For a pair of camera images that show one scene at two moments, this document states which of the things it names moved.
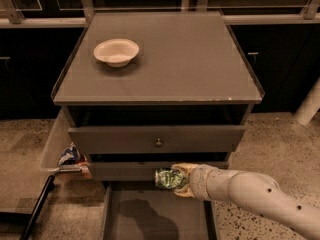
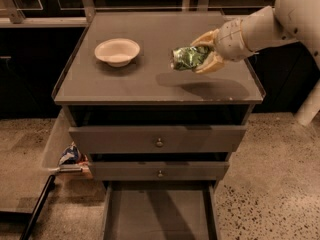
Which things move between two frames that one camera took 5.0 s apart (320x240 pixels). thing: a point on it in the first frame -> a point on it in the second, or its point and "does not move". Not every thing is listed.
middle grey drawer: (137, 171) does not move
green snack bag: (169, 179) -> (186, 57)
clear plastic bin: (58, 140) does not move
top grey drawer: (157, 139) does not move
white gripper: (204, 182) -> (230, 40)
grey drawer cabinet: (144, 91) does not move
